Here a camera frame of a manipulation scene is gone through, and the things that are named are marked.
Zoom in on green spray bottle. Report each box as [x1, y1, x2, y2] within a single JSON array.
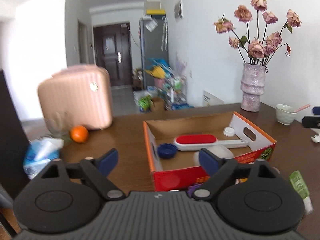
[[289, 170, 313, 215]]

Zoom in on dark brown entrance door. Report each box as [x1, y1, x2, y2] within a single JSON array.
[[93, 22, 132, 87]]

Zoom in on purple ridged jar lid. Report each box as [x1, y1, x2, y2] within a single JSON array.
[[187, 183, 202, 198]]

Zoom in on clear glass cup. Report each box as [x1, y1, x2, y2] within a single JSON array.
[[45, 112, 72, 146]]

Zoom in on wire rack with bottles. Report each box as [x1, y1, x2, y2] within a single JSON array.
[[163, 76, 187, 111]]

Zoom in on pink spoon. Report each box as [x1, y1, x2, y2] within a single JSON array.
[[293, 104, 311, 113]]

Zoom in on dried pink rose bouquet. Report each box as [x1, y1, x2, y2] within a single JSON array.
[[213, 0, 302, 67]]

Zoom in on crumpled white tissue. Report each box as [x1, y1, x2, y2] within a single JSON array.
[[311, 134, 320, 143]]

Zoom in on yellow blue toy pile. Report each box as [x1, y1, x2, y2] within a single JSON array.
[[144, 58, 173, 79]]

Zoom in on small white round cap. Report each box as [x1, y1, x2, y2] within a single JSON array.
[[223, 127, 235, 137]]

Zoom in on pink hard suitcase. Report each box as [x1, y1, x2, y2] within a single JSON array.
[[37, 64, 113, 130]]

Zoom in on orange fruit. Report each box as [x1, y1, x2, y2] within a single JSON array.
[[70, 126, 89, 143]]

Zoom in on red cardboard tray box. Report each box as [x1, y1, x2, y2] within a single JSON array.
[[143, 111, 277, 192]]

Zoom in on grey refrigerator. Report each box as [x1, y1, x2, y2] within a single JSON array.
[[139, 15, 168, 89]]

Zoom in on red white lint brush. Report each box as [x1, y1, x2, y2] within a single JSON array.
[[173, 134, 249, 151]]

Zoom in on blue tissue pack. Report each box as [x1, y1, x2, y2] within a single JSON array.
[[23, 137, 64, 180]]

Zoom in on blue jar lid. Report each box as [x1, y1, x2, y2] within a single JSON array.
[[157, 143, 177, 159]]

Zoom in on purple textured flower vase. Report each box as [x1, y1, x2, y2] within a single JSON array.
[[240, 63, 266, 112]]

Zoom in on small brown cardboard box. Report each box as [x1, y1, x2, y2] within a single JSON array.
[[150, 97, 165, 112]]

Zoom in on translucent white plastic jar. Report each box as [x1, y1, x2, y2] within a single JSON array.
[[193, 145, 234, 166]]

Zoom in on pale green ceramic bowl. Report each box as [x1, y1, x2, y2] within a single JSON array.
[[276, 104, 297, 125]]

